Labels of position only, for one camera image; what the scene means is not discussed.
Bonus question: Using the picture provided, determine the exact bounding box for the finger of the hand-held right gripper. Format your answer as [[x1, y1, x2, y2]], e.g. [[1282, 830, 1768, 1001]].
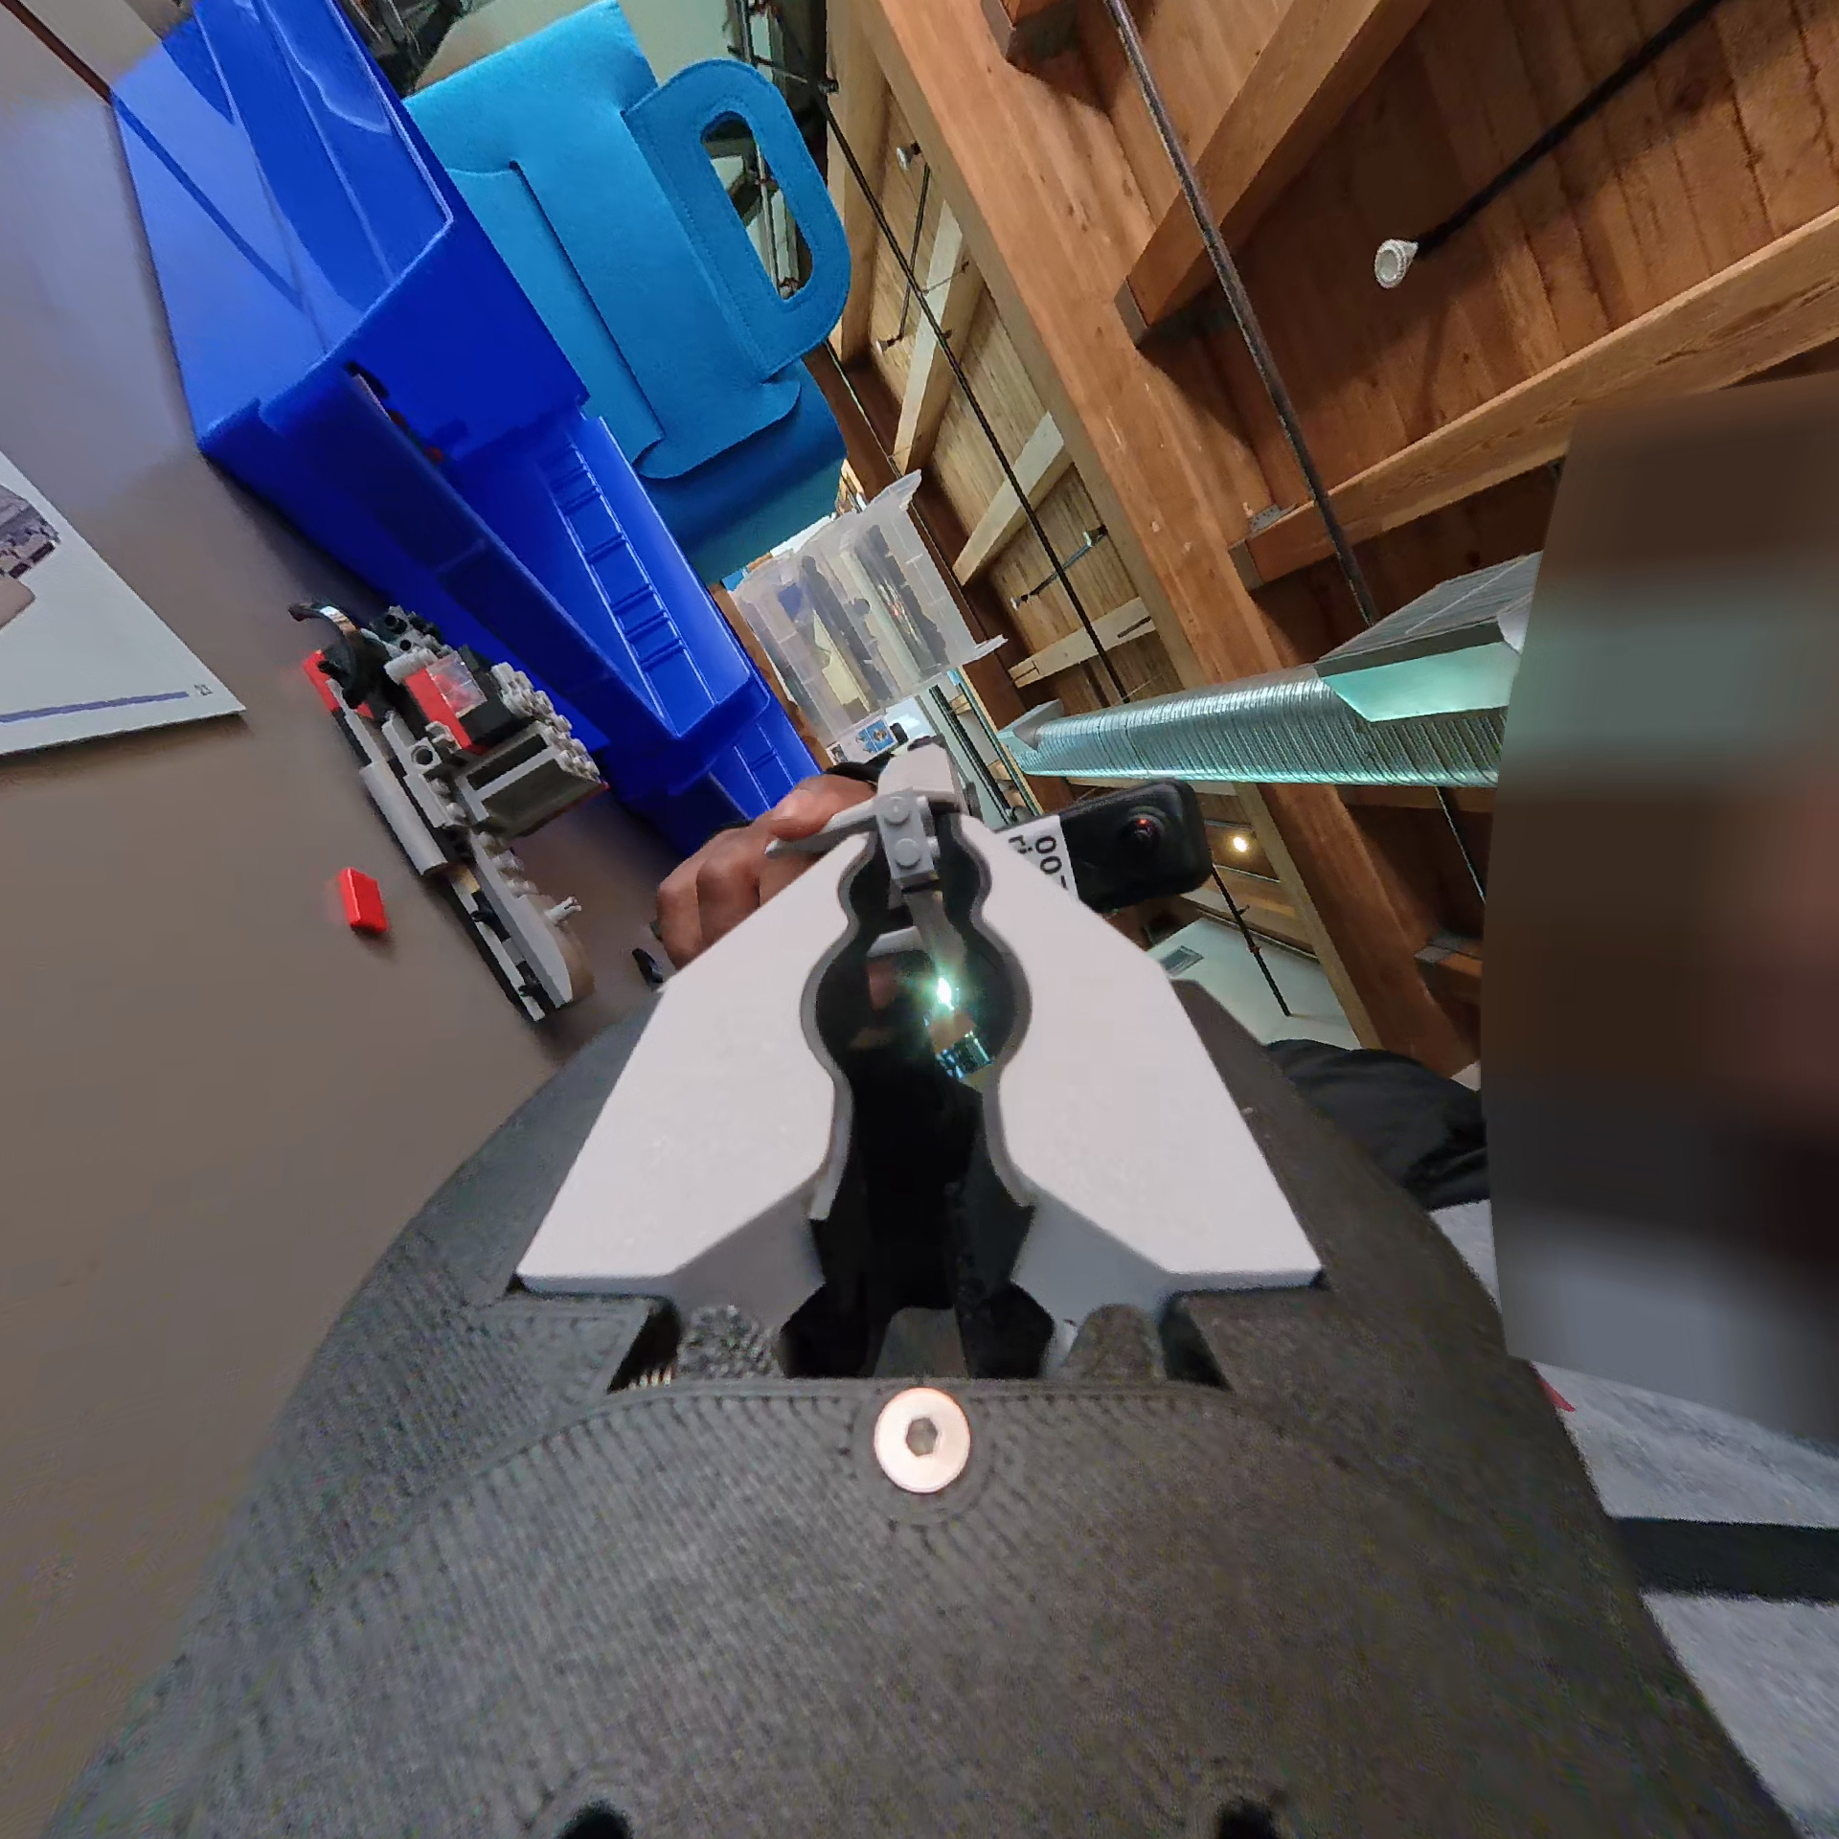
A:
[[875, 735, 965, 836], [761, 801, 884, 867]]

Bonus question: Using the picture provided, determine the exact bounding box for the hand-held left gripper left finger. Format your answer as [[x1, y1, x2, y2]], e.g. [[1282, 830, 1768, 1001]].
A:
[[514, 824, 884, 1303]]

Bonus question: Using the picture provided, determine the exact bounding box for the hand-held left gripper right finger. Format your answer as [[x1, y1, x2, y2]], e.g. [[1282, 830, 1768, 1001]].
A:
[[942, 818, 1326, 1319]]

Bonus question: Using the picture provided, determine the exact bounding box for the toy brick truck model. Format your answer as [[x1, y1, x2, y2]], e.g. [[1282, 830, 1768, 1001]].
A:
[[286, 599, 607, 1025]]

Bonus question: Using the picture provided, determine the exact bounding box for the grey-brown desk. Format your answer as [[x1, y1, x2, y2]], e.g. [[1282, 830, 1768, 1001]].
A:
[[0, 0, 805, 1839]]

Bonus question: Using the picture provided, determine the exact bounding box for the person's right hand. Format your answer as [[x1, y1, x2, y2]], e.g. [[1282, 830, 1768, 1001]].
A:
[[658, 767, 884, 974]]

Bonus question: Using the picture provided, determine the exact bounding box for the clear plastic organizer box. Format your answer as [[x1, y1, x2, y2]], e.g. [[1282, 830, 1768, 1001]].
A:
[[734, 471, 1007, 764]]

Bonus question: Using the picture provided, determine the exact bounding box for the blue plastic bin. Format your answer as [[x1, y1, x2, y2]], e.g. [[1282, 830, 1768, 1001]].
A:
[[111, 0, 821, 850]]

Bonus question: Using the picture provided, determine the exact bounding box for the blue felt bag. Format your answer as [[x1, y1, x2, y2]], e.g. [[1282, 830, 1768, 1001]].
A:
[[404, 0, 851, 575]]

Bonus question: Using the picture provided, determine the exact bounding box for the brick instruction booklet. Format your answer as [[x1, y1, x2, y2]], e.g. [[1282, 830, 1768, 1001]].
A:
[[0, 451, 246, 760]]

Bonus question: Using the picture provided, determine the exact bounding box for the silver metal air duct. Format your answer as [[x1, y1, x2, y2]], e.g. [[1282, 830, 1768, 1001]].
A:
[[1001, 552, 1546, 792]]

